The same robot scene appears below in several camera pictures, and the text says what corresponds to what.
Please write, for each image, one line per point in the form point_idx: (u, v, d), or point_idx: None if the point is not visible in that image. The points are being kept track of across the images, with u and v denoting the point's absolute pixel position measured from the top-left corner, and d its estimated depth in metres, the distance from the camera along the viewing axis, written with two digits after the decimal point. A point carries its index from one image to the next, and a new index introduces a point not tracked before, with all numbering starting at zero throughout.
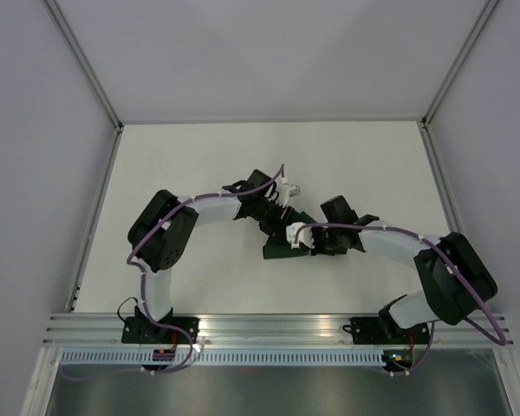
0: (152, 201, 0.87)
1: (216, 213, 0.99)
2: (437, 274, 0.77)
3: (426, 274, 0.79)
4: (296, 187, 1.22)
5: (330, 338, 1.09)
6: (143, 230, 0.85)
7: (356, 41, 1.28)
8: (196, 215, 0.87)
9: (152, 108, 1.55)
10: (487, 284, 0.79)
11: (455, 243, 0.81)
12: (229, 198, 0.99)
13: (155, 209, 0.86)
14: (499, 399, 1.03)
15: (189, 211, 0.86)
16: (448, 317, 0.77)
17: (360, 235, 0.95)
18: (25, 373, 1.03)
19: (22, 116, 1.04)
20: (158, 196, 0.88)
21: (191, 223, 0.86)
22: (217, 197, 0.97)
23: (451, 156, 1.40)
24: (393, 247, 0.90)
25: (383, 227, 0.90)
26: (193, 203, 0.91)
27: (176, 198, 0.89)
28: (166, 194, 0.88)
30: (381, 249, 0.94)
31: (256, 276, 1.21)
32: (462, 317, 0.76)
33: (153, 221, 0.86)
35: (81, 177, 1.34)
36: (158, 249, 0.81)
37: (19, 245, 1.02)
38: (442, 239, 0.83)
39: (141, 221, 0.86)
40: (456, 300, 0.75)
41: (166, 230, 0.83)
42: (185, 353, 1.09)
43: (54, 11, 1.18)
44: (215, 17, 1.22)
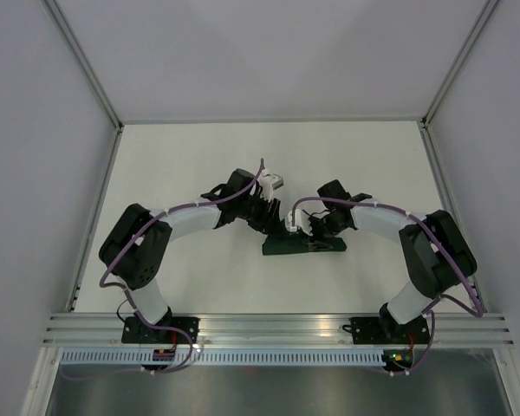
0: (123, 217, 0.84)
1: (195, 224, 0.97)
2: (419, 246, 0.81)
3: (408, 246, 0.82)
4: (278, 178, 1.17)
5: (330, 337, 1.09)
6: (114, 248, 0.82)
7: (356, 42, 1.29)
8: (169, 229, 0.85)
9: (152, 107, 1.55)
10: (468, 261, 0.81)
11: (440, 220, 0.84)
12: (206, 208, 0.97)
13: (126, 225, 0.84)
14: (499, 399, 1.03)
15: (162, 225, 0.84)
16: (427, 289, 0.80)
17: (352, 211, 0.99)
18: (25, 373, 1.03)
19: (22, 114, 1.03)
20: (128, 211, 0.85)
21: (165, 237, 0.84)
22: (195, 207, 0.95)
23: (451, 157, 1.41)
24: (382, 224, 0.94)
25: (373, 204, 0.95)
26: (167, 216, 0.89)
27: (148, 212, 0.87)
28: (138, 209, 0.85)
30: (371, 224, 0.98)
31: (256, 276, 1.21)
32: (440, 289, 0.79)
33: (125, 237, 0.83)
35: (81, 177, 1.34)
36: (131, 266, 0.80)
37: (19, 244, 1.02)
38: (429, 216, 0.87)
39: (112, 239, 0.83)
40: (433, 271, 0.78)
41: (140, 248, 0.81)
42: (185, 353, 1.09)
43: (54, 11, 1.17)
44: (216, 17, 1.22)
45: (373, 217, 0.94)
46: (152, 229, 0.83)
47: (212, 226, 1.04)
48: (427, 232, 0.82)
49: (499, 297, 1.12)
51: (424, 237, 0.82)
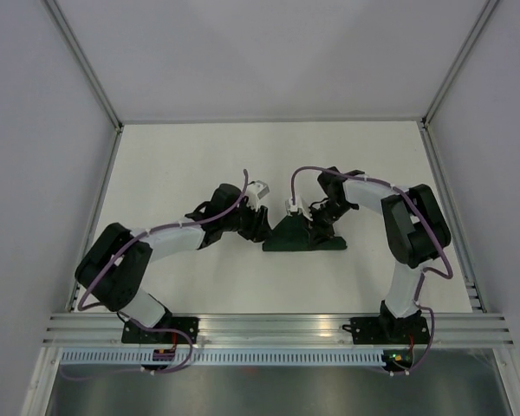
0: (101, 237, 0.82)
1: (179, 243, 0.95)
2: (398, 214, 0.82)
3: (388, 214, 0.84)
4: (263, 185, 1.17)
5: (330, 338, 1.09)
6: (93, 269, 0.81)
7: (356, 42, 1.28)
8: (149, 250, 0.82)
9: (152, 107, 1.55)
10: (442, 232, 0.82)
11: (420, 192, 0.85)
12: (190, 228, 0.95)
13: (105, 245, 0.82)
14: (499, 399, 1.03)
15: (141, 247, 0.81)
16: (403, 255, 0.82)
17: (344, 185, 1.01)
18: (25, 373, 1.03)
19: (22, 114, 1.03)
20: (107, 230, 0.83)
21: (144, 259, 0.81)
22: (178, 226, 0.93)
23: (451, 157, 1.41)
24: (370, 198, 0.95)
25: (364, 178, 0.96)
26: (149, 236, 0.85)
27: (128, 231, 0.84)
28: (118, 229, 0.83)
30: (360, 199, 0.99)
31: (256, 276, 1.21)
32: (414, 256, 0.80)
33: (103, 257, 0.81)
35: (81, 177, 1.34)
36: (107, 289, 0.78)
37: (19, 244, 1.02)
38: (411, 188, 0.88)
39: (90, 259, 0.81)
40: (410, 238, 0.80)
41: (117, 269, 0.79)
42: (185, 353, 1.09)
43: (54, 11, 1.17)
44: (215, 17, 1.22)
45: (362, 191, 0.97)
46: (131, 250, 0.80)
47: (196, 248, 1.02)
48: (407, 203, 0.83)
49: (499, 297, 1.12)
51: (404, 207, 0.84)
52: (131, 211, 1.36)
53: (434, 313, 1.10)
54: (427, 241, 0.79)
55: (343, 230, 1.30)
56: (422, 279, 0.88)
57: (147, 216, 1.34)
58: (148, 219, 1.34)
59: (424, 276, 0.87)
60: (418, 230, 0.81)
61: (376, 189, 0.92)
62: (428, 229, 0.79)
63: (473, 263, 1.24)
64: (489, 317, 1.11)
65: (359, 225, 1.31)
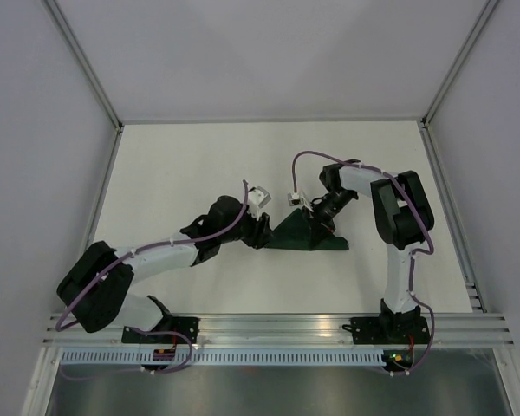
0: (85, 256, 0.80)
1: (172, 261, 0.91)
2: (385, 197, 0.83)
3: (376, 196, 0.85)
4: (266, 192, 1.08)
5: (330, 338, 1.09)
6: (74, 287, 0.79)
7: (356, 42, 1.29)
8: (132, 273, 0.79)
9: (152, 108, 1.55)
10: (425, 217, 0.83)
11: (408, 178, 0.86)
12: (184, 246, 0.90)
13: (88, 264, 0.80)
14: (499, 399, 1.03)
15: (124, 269, 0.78)
16: (386, 235, 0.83)
17: (340, 172, 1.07)
18: (25, 373, 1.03)
19: (22, 114, 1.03)
20: (92, 249, 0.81)
21: (126, 282, 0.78)
22: (170, 244, 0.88)
23: (450, 157, 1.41)
24: (360, 183, 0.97)
25: (358, 165, 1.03)
26: (134, 256, 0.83)
27: (113, 251, 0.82)
28: (101, 248, 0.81)
30: (354, 186, 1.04)
31: (256, 275, 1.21)
32: (399, 237, 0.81)
33: (85, 276, 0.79)
35: (81, 177, 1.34)
36: (87, 310, 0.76)
37: (19, 244, 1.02)
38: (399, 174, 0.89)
39: (73, 278, 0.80)
40: (395, 220, 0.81)
41: (98, 290, 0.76)
42: (185, 353, 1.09)
43: (54, 11, 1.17)
44: (216, 17, 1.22)
45: (354, 177, 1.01)
46: (114, 270, 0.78)
47: (190, 263, 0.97)
48: (395, 185, 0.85)
49: (499, 297, 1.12)
51: (392, 190, 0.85)
52: (131, 211, 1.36)
53: (433, 313, 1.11)
54: (412, 224, 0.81)
55: (343, 230, 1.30)
56: (412, 266, 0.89)
57: (147, 216, 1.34)
58: (148, 219, 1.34)
59: (414, 262, 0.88)
60: (403, 212, 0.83)
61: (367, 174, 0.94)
62: (414, 211, 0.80)
63: (473, 263, 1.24)
64: (489, 317, 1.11)
65: (359, 225, 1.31)
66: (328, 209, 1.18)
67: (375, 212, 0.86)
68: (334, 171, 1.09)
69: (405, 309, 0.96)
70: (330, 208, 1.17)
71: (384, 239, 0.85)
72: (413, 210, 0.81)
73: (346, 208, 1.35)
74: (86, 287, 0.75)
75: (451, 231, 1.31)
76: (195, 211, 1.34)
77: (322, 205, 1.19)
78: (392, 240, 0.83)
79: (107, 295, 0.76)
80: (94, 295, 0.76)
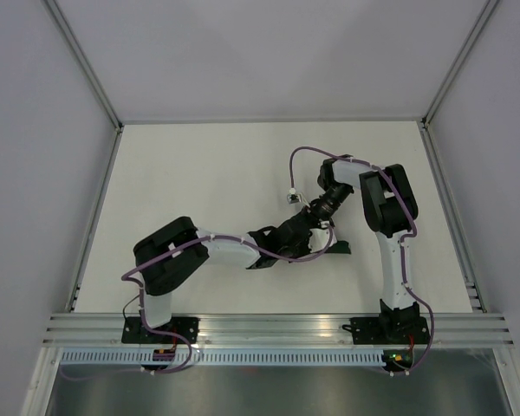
0: (171, 226, 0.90)
1: (234, 257, 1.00)
2: (373, 187, 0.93)
3: (365, 187, 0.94)
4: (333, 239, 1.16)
5: (330, 338, 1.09)
6: (150, 250, 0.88)
7: (356, 42, 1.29)
8: (205, 255, 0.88)
9: (152, 108, 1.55)
10: (411, 207, 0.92)
11: (395, 172, 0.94)
12: (250, 249, 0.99)
13: (171, 234, 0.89)
14: (499, 399, 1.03)
15: (200, 250, 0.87)
16: (373, 223, 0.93)
17: (333, 166, 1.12)
18: (25, 373, 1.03)
19: (21, 115, 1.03)
20: (179, 222, 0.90)
21: (198, 262, 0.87)
22: (239, 242, 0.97)
23: (451, 156, 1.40)
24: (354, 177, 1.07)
25: (350, 160, 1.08)
26: (211, 240, 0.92)
27: (194, 230, 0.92)
28: (186, 224, 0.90)
30: (347, 180, 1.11)
31: (256, 276, 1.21)
32: (385, 225, 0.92)
33: (164, 243, 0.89)
35: (81, 177, 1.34)
36: (154, 275, 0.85)
37: (20, 244, 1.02)
38: (387, 168, 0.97)
39: (152, 240, 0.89)
40: (381, 211, 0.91)
41: (171, 262, 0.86)
42: (185, 353, 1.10)
43: (54, 11, 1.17)
44: (216, 18, 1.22)
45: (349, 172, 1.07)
46: (192, 249, 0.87)
47: (246, 265, 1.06)
48: (383, 178, 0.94)
49: (499, 297, 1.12)
51: (379, 182, 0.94)
52: (132, 211, 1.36)
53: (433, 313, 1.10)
54: (399, 212, 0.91)
55: (343, 230, 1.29)
56: (404, 256, 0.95)
57: (148, 216, 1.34)
58: (148, 219, 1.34)
59: (404, 250, 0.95)
60: (389, 203, 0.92)
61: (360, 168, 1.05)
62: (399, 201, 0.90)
63: (473, 263, 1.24)
64: (489, 317, 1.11)
65: (359, 225, 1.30)
66: (326, 205, 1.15)
67: (364, 202, 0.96)
68: (329, 165, 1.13)
69: (404, 307, 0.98)
70: (328, 204, 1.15)
71: (371, 227, 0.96)
72: (399, 201, 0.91)
73: (347, 208, 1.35)
74: (162, 255, 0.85)
75: (451, 231, 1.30)
76: (196, 211, 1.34)
77: (320, 204, 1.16)
78: (380, 228, 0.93)
79: (178, 268, 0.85)
80: (166, 264, 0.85)
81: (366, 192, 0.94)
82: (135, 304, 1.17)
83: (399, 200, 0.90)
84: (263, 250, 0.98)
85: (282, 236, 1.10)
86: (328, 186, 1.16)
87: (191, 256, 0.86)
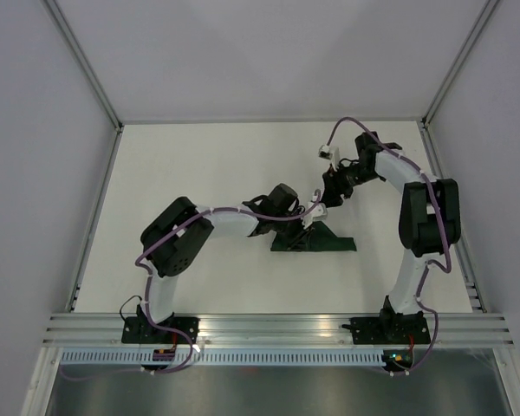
0: (171, 208, 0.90)
1: (234, 227, 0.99)
2: (414, 202, 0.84)
3: (406, 198, 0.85)
4: (323, 212, 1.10)
5: (330, 338, 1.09)
6: (156, 234, 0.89)
7: (356, 42, 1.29)
8: (211, 227, 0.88)
9: (152, 108, 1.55)
10: (453, 232, 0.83)
11: (445, 188, 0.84)
12: (247, 216, 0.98)
13: (172, 215, 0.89)
14: (499, 399, 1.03)
15: (204, 222, 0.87)
16: (406, 239, 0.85)
17: (377, 156, 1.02)
18: (25, 374, 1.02)
19: (22, 116, 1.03)
20: (178, 202, 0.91)
21: (205, 234, 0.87)
22: (237, 212, 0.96)
23: (450, 156, 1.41)
24: (395, 173, 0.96)
25: (398, 155, 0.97)
26: (211, 214, 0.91)
27: (194, 207, 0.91)
28: (185, 203, 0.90)
30: (388, 175, 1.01)
31: (256, 275, 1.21)
32: (418, 245, 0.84)
33: (168, 226, 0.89)
35: (81, 177, 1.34)
36: (166, 256, 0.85)
37: (20, 244, 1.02)
38: (438, 181, 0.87)
39: (156, 225, 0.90)
40: (419, 228, 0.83)
41: (178, 240, 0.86)
42: (185, 353, 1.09)
43: (54, 12, 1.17)
44: (216, 19, 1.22)
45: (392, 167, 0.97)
46: (196, 224, 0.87)
47: (247, 234, 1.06)
48: (429, 193, 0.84)
49: (499, 297, 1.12)
51: (424, 195, 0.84)
52: (132, 211, 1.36)
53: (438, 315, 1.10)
54: (434, 234, 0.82)
55: (344, 230, 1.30)
56: (425, 274, 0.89)
57: (148, 216, 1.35)
58: (149, 218, 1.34)
59: (428, 270, 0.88)
60: (430, 222, 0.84)
61: (404, 168, 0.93)
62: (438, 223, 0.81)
63: (473, 263, 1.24)
64: (489, 317, 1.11)
65: (359, 225, 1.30)
66: (349, 177, 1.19)
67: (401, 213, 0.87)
68: (373, 154, 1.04)
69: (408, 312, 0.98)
70: (353, 178, 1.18)
71: (403, 243, 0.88)
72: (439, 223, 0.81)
73: (347, 207, 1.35)
74: (166, 236, 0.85)
75: None
76: None
77: (346, 172, 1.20)
78: (411, 245, 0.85)
79: (186, 243, 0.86)
80: (175, 244, 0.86)
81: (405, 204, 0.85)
82: (134, 304, 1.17)
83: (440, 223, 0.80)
84: (262, 217, 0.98)
85: (275, 202, 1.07)
86: (361, 166, 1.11)
87: (197, 230, 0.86)
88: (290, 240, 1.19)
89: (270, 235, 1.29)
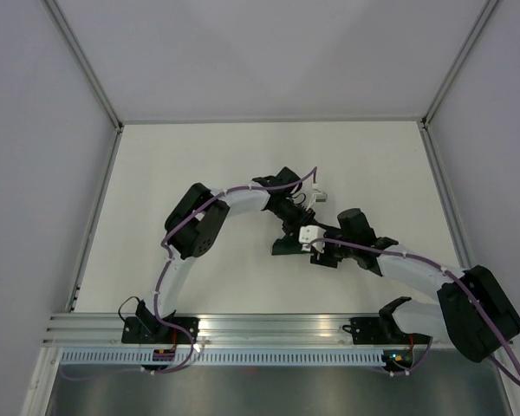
0: (188, 195, 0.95)
1: (247, 204, 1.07)
2: (460, 308, 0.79)
3: (448, 307, 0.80)
4: (322, 193, 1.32)
5: (330, 337, 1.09)
6: (178, 219, 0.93)
7: (357, 42, 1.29)
8: (227, 208, 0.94)
9: (152, 108, 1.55)
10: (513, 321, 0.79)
11: (480, 277, 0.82)
12: (258, 191, 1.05)
13: (190, 200, 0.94)
14: (499, 399, 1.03)
15: (221, 204, 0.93)
16: (471, 352, 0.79)
17: (379, 259, 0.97)
18: (25, 374, 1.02)
19: (22, 116, 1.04)
20: (193, 188, 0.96)
21: (224, 215, 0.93)
22: (249, 189, 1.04)
23: (450, 156, 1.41)
24: (409, 272, 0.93)
25: (402, 253, 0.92)
26: (225, 196, 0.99)
27: (209, 191, 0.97)
28: (200, 188, 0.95)
30: (398, 274, 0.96)
31: (256, 276, 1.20)
32: (486, 354, 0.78)
33: (188, 211, 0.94)
35: (81, 177, 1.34)
36: (191, 237, 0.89)
37: (19, 244, 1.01)
38: (466, 272, 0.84)
39: (177, 212, 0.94)
40: (480, 338, 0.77)
41: (199, 223, 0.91)
42: (185, 353, 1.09)
43: (54, 12, 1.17)
44: (215, 20, 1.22)
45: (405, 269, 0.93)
46: (213, 206, 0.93)
47: (260, 209, 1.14)
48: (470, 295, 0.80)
49: None
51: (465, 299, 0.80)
52: (132, 211, 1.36)
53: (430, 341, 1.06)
54: (492, 336, 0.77)
55: None
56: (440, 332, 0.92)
57: (148, 216, 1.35)
58: (149, 219, 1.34)
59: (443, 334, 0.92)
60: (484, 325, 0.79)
61: (419, 268, 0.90)
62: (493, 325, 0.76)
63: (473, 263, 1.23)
64: None
65: None
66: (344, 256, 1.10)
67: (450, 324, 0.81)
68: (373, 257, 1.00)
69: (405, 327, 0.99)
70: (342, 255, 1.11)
71: (464, 354, 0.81)
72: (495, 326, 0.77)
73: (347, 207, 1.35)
74: (189, 218, 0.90)
75: (451, 230, 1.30)
76: None
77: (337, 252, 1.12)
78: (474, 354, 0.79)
79: (208, 224, 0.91)
80: (198, 226, 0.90)
81: (450, 315, 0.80)
82: (133, 304, 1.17)
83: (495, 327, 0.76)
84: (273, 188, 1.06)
85: (282, 178, 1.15)
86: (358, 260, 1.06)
87: (215, 211, 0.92)
88: (289, 228, 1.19)
89: (270, 235, 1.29)
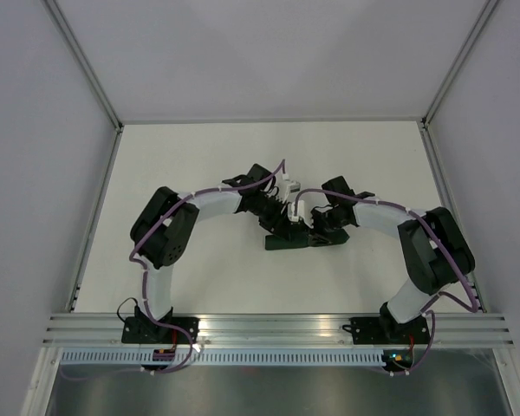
0: (153, 200, 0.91)
1: (218, 206, 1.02)
2: (417, 240, 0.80)
3: (406, 239, 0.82)
4: (296, 184, 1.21)
5: (330, 337, 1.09)
6: (145, 227, 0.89)
7: (356, 42, 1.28)
8: (197, 211, 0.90)
9: (152, 108, 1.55)
10: (466, 259, 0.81)
11: (439, 217, 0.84)
12: (229, 193, 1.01)
13: (156, 206, 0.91)
14: (499, 399, 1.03)
15: (190, 206, 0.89)
16: (425, 283, 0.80)
17: (354, 208, 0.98)
18: (25, 374, 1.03)
19: (22, 115, 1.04)
20: (159, 192, 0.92)
21: (192, 218, 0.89)
22: (218, 191, 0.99)
23: (450, 155, 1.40)
24: (380, 219, 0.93)
25: (375, 201, 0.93)
26: (193, 198, 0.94)
27: (176, 194, 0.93)
28: (166, 191, 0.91)
30: (372, 222, 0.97)
31: (256, 275, 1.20)
32: (438, 284, 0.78)
33: (155, 217, 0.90)
35: (82, 177, 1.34)
36: (161, 245, 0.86)
37: (19, 243, 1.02)
38: (427, 212, 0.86)
39: (144, 219, 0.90)
40: (432, 267, 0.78)
41: (168, 228, 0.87)
42: (185, 353, 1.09)
43: (55, 12, 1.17)
44: (215, 20, 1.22)
45: (377, 217, 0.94)
46: (181, 210, 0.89)
47: (233, 211, 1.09)
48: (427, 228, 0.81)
49: (499, 297, 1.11)
51: (422, 232, 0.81)
52: (132, 211, 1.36)
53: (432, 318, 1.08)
54: (447, 269, 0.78)
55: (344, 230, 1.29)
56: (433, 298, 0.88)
57: None
58: None
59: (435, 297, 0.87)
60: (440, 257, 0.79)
61: (390, 212, 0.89)
62: (449, 255, 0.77)
63: None
64: (488, 316, 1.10)
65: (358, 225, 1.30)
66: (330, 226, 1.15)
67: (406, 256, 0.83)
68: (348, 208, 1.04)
69: (405, 317, 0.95)
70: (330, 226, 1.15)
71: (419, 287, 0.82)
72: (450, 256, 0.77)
73: None
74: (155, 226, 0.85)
75: None
76: None
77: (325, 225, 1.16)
78: (427, 287, 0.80)
79: (177, 230, 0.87)
80: (165, 233, 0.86)
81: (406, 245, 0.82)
82: (132, 305, 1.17)
83: (450, 256, 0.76)
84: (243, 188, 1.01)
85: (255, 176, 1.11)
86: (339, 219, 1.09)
87: (183, 214, 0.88)
88: (269, 224, 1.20)
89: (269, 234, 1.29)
